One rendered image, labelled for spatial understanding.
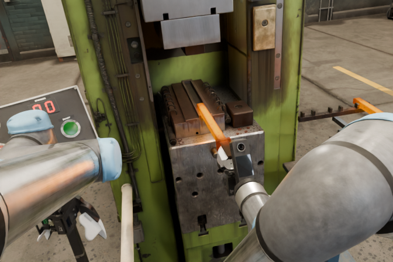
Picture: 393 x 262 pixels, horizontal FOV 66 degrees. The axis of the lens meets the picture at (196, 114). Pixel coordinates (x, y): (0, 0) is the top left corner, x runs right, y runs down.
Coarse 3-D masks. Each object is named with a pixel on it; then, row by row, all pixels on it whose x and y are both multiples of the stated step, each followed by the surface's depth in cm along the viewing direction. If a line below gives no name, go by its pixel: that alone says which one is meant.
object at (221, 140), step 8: (200, 104) 124; (200, 112) 120; (208, 112) 115; (208, 120) 108; (208, 128) 108; (216, 128) 102; (216, 136) 97; (224, 136) 96; (216, 144) 93; (224, 144) 91
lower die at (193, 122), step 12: (180, 84) 152; (204, 84) 148; (180, 96) 138; (204, 96) 135; (168, 108) 134; (180, 108) 128; (192, 108) 126; (216, 108) 123; (180, 120) 119; (192, 120) 117; (216, 120) 120; (180, 132) 118; (192, 132) 120; (204, 132) 121
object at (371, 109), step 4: (356, 100) 128; (360, 100) 128; (360, 104) 126; (364, 104) 124; (368, 104) 124; (364, 108) 124; (368, 108) 121; (372, 108) 121; (376, 108) 120; (368, 112) 122; (372, 112) 120; (376, 112) 117; (380, 112) 117
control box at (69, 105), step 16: (48, 96) 95; (64, 96) 97; (80, 96) 100; (0, 112) 88; (16, 112) 90; (48, 112) 94; (64, 112) 97; (80, 112) 99; (0, 128) 88; (80, 128) 98; (0, 144) 87
